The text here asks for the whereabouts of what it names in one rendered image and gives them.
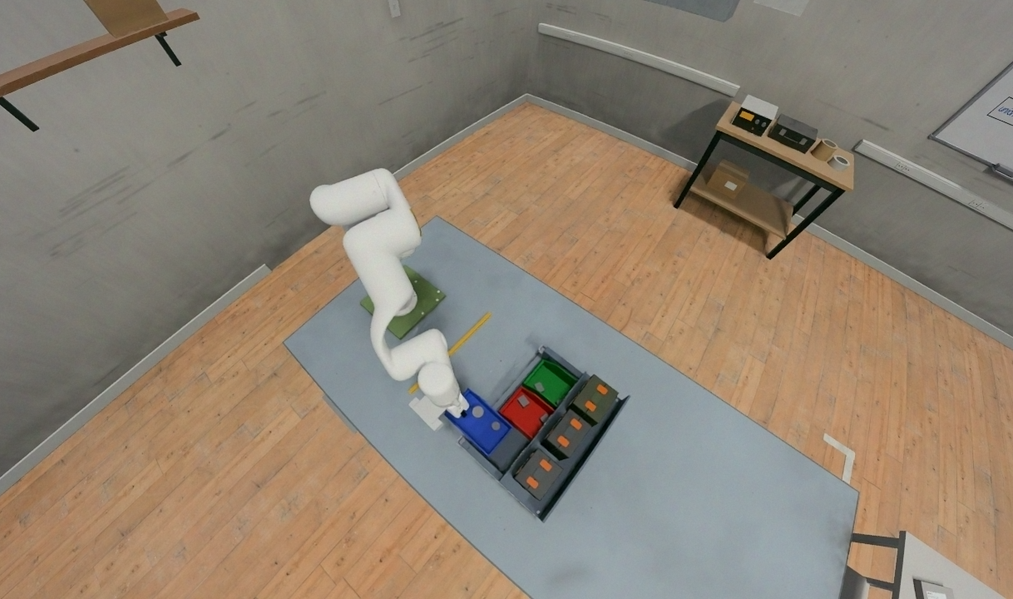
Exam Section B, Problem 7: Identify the blue bin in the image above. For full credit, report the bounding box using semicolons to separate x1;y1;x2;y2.
444;389;513;457

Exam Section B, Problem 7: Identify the yellow bar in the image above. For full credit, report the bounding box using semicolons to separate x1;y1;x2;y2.
408;313;492;394

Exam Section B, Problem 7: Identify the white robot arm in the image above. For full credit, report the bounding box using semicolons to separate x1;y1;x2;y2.
310;169;461;432

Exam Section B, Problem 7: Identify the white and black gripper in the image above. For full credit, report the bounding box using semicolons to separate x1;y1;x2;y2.
447;393;469;418

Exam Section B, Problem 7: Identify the red open bin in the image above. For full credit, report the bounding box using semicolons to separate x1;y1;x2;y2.
499;387;555;441

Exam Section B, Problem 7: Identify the green open bin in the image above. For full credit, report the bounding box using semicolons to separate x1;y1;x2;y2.
522;359;577;410

